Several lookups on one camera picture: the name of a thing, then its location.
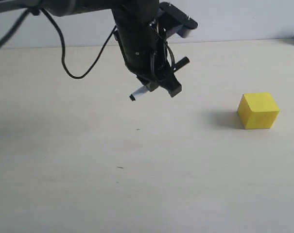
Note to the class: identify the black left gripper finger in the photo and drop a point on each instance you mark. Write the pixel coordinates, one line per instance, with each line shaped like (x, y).
(169, 82)
(150, 85)

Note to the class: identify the yellow foam cube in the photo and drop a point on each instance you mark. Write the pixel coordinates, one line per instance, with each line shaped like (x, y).
(257, 110)

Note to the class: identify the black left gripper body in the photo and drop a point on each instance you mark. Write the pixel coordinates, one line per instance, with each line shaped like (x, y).
(143, 47)

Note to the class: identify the black white whiteboard marker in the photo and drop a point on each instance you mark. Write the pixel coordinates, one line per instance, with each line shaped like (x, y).
(143, 90)

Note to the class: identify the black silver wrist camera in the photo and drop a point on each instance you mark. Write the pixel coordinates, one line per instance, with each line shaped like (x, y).
(174, 21)

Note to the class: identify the grey black Piper left arm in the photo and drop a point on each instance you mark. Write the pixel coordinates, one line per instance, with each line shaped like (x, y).
(62, 8)

